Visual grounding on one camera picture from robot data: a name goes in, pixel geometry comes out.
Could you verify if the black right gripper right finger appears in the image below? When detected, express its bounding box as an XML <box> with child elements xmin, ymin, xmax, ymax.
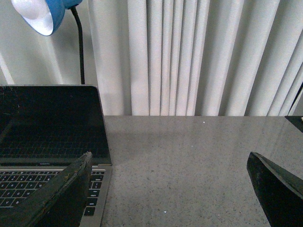
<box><xmin>247</xmin><ymin>152</ymin><xmax>303</xmax><ymax>227</ymax></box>

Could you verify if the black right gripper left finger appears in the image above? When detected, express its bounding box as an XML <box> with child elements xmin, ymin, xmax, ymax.
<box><xmin>0</xmin><ymin>152</ymin><xmax>92</xmax><ymax>227</ymax></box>

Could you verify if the silver laptop black keyboard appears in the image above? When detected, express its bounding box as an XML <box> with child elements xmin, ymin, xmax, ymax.
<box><xmin>0</xmin><ymin>85</ymin><xmax>112</xmax><ymax>227</ymax></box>

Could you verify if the white pleated curtain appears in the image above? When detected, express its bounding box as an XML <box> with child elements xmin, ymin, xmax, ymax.
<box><xmin>0</xmin><ymin>0</ymin><xmax>303</xmax><ymax>117</ymax></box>

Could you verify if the blue desk lamp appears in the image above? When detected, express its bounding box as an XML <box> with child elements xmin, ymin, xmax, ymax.
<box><xmin>11</xmin><ymin>0</ymin><xmax>85</xmax><ymax>85</ymax></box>

